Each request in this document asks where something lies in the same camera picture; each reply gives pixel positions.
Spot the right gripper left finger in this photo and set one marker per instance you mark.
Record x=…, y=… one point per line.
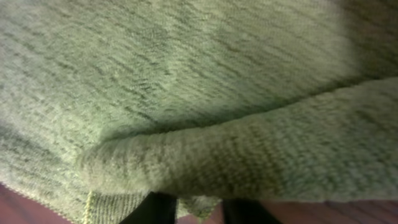
x=156, y=208

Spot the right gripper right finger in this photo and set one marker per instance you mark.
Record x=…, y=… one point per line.
x=240, y=211

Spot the green microfiber cloth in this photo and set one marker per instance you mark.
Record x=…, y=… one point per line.
x=103, y=102

